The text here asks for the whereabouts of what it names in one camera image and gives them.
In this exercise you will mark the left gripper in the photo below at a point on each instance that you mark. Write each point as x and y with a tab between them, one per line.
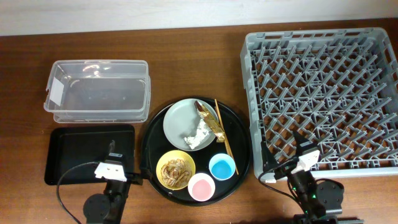
111	147

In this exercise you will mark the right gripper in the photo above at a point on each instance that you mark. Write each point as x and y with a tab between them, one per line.
270	159

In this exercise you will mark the blue cup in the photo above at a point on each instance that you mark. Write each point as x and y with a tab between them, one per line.
222	166

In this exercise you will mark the yellow bowl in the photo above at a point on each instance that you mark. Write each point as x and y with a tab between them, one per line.
175	154

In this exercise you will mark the wooden chopstick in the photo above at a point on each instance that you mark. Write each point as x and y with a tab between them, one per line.
226	142

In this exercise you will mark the food scraps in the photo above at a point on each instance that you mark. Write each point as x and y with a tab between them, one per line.
176	173

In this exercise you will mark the grey plate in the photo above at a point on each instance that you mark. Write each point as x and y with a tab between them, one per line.
181	120

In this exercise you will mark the gold foil wrapper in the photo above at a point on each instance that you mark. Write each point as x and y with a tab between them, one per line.
210	121

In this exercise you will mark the pink cup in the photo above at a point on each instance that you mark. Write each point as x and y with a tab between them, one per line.
201	187

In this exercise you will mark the white tissue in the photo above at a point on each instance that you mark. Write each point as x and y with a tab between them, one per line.
201	138

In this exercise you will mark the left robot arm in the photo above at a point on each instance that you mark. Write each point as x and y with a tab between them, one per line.
108	207

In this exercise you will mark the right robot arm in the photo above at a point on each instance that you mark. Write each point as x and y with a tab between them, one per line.
319	199

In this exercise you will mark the grey dishwasher rack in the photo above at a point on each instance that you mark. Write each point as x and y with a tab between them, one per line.
336	87

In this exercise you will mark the round black tray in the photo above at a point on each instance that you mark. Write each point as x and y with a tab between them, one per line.
155	145

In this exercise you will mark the black rectangular tray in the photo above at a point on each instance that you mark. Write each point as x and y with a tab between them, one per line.
72	146

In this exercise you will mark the clear plastic bin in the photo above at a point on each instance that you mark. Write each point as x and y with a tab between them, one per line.
99	91

